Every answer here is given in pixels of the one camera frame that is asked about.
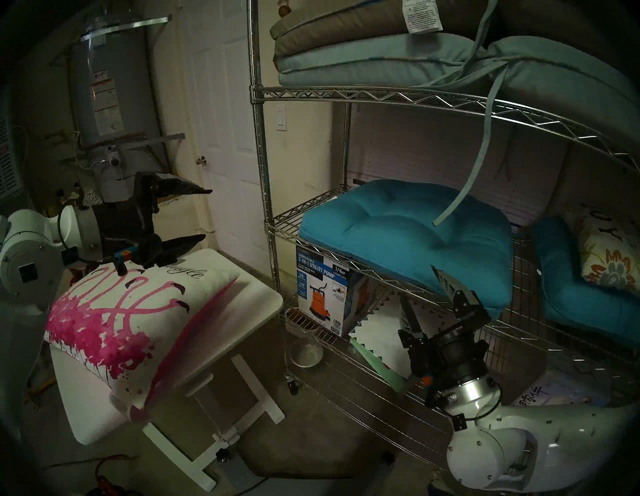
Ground light blue seat cushion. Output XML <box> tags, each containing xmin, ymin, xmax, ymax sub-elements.
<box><xmin>276</xmin><ymin>34</ymin><xmax>488</xmax><ymax>88</ymax></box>

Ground chrome wire shelf rack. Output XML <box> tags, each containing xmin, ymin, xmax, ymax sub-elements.
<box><xmin>247</xmin><ymin>0</ymin><xmax>640</xmax><ymax>496</ymax></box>

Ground white folding table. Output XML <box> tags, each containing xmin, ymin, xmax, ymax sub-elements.
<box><xmin>49</xmin><ymin>248</ymin><xmax>286</xmax><ymax>493</ymax></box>

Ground light blue cushion with ties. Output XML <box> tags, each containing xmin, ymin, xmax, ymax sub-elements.
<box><xmin>432</xmin><ymin>0</ymin><xmax>640</xmax><ymax>228</ymax></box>

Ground floral print throw pillow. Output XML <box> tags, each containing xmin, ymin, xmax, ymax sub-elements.
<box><xmin>562</xmin><ymin>202</ymin><xmax>640</xmax><ymax>296</ymax></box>

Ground white panel door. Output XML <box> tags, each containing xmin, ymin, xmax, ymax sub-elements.
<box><xmin>177</xmin><ymin>0</ymin><xmax>273</xmax><ymax>276</ymax></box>

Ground pink flamingo throw cushion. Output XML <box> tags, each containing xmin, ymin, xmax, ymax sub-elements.
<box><xmin>44</xmin><ymin>260</ymin><xmax>242</xmax><ymax>424</ymax></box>

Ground green paper folder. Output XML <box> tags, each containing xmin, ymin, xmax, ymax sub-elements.
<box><xmin>349</xmin><ymin>336</ymin><xmax>409</xmax><ymax>395</ymax></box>

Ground tan seat cushion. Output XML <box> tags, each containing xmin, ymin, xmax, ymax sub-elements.
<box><xmin>270</xmin><ymin>0</ymin><xmax>493</xmax><ymax>58</ymax></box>
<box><xmin>500</xmin><ymin>0</ymin><xmax>640</xmax><ymax>71</ymax></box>

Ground grey furnace cabinet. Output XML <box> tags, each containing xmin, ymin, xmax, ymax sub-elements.
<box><xmin>0</xmin><ymin>115</ymin><xmax>26</xmax><ymax>201</ymax></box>

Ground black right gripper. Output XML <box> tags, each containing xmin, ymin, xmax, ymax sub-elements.
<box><xmin>397</xmin><ymin>265</ymin><xmax>493</xmax><ymax>406</ymax></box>

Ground utility pump cardboard box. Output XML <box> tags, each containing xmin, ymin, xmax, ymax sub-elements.
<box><xmin>296</xmin><ymin>244</ymin><xmax>368</xmax><ymax>337</ymax></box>

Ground printed box with Chinese characters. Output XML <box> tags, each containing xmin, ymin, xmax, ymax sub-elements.
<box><xmin>512</xmin><ymin>377</ymin><xmax>616</xmax><ymax>408</ymax></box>

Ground white paper with zigzag edge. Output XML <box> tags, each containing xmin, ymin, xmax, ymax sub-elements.
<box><xmin>348</xmin><ymin>292</ymin><xmax>451</xmax><ymax>379</ymax></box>

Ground clear glass bowl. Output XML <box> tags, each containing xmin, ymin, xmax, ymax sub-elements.
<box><xmin>289</xmin><ymin>337</ymin><xmax>325</xmax><ymax>368</ymax></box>

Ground red cable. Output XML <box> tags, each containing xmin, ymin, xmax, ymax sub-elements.
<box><xmin>94</xmin><ymin>453</ymin><xmax>139</xmax><ymax>496</ymax></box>

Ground teal tufted seat cushion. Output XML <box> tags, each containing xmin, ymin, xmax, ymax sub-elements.
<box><xmin>530</xmin><ymin>215</ymin><xmax>640</xmax><ymax>348</ymax></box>
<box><xmin>298</xmin><ymin>179</ymin><xmax>515</xmax><ymax>321</ymax></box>

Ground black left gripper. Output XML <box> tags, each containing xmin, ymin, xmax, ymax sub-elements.
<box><xmin>92</xmin><ymin>172</ymin><xmax>214</xmax><ymax>274</ymax></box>

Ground grey water heater tank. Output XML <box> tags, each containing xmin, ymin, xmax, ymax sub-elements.
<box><xmin>67</xmin><ymin>15</ymin><xmax>186</xmax><ymax>203</ymax></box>

